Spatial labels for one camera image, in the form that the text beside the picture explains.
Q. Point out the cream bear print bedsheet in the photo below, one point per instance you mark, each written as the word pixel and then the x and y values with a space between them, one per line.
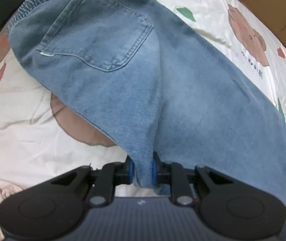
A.
pixel 41 137

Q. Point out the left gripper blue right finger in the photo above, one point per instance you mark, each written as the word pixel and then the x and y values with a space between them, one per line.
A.
pixel 187 186

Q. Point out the blue denim pants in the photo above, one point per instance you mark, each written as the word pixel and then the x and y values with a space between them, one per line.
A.
pixel 148 81

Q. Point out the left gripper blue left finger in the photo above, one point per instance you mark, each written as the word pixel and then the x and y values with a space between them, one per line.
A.
pixel 96 187

